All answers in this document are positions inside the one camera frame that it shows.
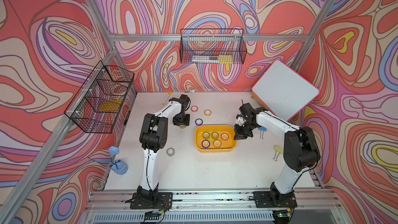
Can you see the purple tape roll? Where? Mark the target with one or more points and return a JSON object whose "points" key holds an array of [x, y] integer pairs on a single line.
{"points": [[199, 122], [206, 144]]}

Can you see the items in back basket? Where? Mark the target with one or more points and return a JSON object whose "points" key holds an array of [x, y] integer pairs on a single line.
{"points": [[220, 59]]}

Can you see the red tape roll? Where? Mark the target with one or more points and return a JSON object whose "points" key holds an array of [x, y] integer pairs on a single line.
{"points": [[224, 136], [194, 109]]}

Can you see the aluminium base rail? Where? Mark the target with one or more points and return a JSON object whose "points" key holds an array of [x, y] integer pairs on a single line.
{"points": [[234, 206]]}

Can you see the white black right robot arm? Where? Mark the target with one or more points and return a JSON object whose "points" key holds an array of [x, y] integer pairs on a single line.
{"points": [[301, 152]]}

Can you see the clear grey tape roll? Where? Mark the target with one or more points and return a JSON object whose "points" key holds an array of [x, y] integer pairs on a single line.
{"points": [[170, 152]]}

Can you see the small yellow-green tape roll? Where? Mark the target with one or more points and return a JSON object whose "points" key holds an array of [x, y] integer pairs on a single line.
{"points": [[206, 135]]}

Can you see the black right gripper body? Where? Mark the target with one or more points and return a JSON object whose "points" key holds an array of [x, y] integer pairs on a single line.
{"points": [[245, 129]]}

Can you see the blue binder clip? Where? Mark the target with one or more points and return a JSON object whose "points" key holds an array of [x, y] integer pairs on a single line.
{"points": [[262, 132]]}

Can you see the yellow plastic storage box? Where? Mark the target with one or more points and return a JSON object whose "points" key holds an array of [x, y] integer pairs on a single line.
{"points": [[227, 146]]}

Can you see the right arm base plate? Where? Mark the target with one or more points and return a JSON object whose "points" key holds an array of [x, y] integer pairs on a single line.
{"points": [[272, 199]]}

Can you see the orange tape roll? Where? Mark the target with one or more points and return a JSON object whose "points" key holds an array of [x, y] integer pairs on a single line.
{"points": [[207, 113]]}

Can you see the white board pink edge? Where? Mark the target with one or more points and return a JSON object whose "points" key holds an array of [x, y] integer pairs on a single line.
{"points": [[283, 91]]}

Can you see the black wire basket back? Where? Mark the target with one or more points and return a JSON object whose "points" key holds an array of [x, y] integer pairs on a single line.
{"points": [[212, 42]]}

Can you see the aluminium frame post right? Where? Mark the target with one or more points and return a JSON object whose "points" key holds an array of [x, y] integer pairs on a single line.
{"points": [[305, 47]]}

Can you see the black wire basket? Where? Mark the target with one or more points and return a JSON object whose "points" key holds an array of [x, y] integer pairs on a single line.
{"points": [[212, 42], [105, 82]]}

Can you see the yellow binder clip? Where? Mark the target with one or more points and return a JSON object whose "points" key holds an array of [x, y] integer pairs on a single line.
{"points": [[278, 150]]}

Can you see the aluminium frame post left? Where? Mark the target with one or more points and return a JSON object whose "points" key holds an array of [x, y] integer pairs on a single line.
{"points": [[113, 54]]}

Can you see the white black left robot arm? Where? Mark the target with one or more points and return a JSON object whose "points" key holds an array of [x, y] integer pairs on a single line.
{"points": [[153, 138]]}

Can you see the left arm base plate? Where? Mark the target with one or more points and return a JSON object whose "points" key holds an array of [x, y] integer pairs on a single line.
{"points": [[161, 200]]}

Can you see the black wire basket left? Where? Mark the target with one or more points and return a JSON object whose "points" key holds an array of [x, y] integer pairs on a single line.
{"points": [[105, 82]]}

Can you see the yellow-orange tape roll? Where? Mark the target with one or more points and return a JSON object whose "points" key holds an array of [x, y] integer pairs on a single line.
{"points": [[217, 144]]}

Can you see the blue cloth bag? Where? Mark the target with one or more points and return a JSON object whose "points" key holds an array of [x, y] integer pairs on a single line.
{"points": [[117, 166]]}

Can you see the yellow block in left basket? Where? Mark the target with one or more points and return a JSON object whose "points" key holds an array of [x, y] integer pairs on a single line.
{"points": [[109, 106]]}

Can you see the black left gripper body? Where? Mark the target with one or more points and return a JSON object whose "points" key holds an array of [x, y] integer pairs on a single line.
{"points": [[181, 119]]}

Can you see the green circuit board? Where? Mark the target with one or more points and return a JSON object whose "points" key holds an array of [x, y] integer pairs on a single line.
{"points": [[153, 215]]}

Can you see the aluminium frame post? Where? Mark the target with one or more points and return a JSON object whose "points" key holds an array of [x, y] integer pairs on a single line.
{"points": [[305, 47], [113, 54]]}

